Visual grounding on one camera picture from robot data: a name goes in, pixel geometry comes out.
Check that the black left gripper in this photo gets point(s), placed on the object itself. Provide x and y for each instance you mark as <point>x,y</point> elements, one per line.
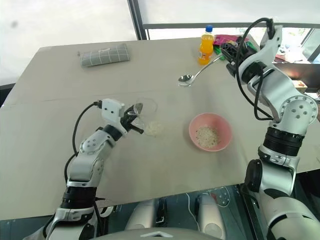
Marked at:
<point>127,118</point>

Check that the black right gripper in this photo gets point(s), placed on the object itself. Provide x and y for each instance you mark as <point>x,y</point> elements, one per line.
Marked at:
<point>238,56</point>

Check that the clear glass mug with oatmeal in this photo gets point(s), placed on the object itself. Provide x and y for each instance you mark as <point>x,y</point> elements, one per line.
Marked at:
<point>150,117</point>

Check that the silver metal spoon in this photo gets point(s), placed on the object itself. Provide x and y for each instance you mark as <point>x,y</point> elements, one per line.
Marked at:
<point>186,80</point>

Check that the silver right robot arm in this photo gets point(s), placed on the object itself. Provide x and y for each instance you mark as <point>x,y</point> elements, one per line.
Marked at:
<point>297,110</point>

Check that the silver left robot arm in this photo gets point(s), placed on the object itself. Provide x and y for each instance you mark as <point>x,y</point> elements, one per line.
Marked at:
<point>85,165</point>

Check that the oatmeal in pink bowl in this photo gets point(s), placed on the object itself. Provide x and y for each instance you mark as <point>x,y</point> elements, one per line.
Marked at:
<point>208,136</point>

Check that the pink bowl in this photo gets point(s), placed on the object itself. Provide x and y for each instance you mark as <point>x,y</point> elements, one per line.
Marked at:
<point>226,130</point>

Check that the green snack packet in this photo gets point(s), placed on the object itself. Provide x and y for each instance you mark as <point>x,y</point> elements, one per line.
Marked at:
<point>217,49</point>
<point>250,46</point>

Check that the magenta snack bag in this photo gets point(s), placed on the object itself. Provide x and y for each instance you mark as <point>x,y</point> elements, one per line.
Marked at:
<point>225,38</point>

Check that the orange juice bottle blue cap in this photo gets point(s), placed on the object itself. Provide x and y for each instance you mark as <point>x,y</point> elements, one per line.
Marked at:
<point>206,46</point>

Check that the grey checked pencil case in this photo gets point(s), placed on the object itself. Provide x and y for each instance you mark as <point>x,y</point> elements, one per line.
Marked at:
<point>105,56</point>

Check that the dark side desk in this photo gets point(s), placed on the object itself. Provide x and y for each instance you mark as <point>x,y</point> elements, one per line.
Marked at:
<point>300,72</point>

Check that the silver robot left leg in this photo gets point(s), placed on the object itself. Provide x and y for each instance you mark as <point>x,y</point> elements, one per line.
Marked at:
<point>141,216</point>

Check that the silver robot leg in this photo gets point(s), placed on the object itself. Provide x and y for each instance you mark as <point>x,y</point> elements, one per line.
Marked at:
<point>141,216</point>
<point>208,215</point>

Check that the grey robot torso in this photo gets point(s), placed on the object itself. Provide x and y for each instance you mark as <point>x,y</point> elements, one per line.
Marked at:
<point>155,235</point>

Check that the white round floor device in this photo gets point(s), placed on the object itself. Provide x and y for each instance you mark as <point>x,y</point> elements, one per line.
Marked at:
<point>223,197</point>

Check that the silver robot right leg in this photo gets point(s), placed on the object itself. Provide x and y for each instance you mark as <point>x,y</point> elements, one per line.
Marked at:
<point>208,215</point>

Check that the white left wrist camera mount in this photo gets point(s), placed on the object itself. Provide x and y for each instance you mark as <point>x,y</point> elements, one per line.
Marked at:
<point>111,110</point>

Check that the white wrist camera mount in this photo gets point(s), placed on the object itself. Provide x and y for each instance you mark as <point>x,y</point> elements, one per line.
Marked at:
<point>111,110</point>
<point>270,47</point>

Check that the dark horizontal window rail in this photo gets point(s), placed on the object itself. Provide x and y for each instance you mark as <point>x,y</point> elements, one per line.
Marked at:
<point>200,25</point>

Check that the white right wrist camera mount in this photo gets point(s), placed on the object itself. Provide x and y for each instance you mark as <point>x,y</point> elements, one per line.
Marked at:
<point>270,47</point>

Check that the black window frame post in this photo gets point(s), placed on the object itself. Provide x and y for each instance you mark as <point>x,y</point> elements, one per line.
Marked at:
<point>137,20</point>

